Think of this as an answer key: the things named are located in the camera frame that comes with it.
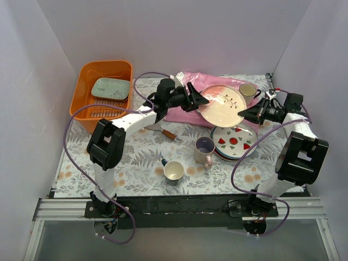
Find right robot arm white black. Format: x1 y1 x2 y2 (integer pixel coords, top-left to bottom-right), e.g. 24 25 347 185
238 91 329 216

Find pink cloth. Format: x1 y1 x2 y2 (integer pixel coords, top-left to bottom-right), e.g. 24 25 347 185
164 72 258 128

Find floral table mat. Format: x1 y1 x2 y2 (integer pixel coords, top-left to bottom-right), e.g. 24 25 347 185
54 75 307 198

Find stack of coloured plates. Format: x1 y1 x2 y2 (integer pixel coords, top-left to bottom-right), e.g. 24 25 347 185
209 127 258 163

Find iridescent mug pink handle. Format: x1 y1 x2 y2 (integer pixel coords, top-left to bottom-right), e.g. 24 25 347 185
193 136 215 170

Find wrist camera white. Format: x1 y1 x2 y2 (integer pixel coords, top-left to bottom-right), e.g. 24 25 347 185
265 88 281 101
169 72 185 88

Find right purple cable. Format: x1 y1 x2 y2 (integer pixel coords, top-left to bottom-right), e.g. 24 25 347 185
231 88 312 237

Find watermelon plate blue rim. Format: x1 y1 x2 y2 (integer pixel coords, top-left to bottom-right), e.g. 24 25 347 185
211 122 259 159

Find mint divided tray red berries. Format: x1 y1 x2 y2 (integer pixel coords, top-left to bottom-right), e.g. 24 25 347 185
91 77 130 100

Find purple cable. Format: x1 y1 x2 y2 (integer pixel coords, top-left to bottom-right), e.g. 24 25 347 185
63 71 175 245
231 88 312 237

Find aluminium frame rail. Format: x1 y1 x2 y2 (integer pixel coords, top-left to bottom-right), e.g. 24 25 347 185
28 197 339 260

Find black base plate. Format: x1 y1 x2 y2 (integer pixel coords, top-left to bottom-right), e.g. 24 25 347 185
84 194 278 229

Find cream mug dark rim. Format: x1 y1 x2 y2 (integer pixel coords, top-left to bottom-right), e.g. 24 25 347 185
239 83 262 105

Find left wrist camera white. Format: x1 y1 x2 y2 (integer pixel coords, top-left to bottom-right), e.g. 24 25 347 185
169 72 185 88

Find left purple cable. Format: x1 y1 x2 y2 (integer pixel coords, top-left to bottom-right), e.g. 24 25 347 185
63 71 175 245

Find orange plastic dish bin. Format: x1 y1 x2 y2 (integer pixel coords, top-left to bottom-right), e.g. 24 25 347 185
70 60 134 133

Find cream cup teal handle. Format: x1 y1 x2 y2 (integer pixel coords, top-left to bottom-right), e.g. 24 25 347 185
161 159 184 186

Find pink cream round plate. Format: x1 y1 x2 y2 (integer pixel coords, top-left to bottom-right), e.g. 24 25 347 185
198 85 247 127

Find metal scraper wooden handle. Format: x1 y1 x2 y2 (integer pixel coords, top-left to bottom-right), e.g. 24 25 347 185
145 125 181 142

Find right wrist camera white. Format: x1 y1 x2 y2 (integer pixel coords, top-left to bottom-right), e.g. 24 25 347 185
265 88 281 101

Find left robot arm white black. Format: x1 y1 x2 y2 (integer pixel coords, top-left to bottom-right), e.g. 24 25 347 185
87 78 209 218

